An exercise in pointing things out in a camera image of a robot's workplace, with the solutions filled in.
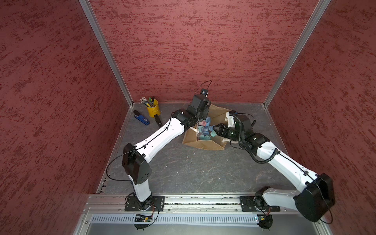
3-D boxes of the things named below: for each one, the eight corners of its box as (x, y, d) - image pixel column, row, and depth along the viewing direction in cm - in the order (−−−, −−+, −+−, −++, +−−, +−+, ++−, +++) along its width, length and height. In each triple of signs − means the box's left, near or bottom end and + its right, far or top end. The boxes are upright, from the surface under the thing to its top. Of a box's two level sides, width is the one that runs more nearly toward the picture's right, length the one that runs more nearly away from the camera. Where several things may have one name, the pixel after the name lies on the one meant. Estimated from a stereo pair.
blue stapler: (133, 116, 115) (131, 112, 111) (137, 113, 117) (135, 109, 113) (146, 126, 108) (145, 123, 105) (150, 123, 110) (149, 119, 107)
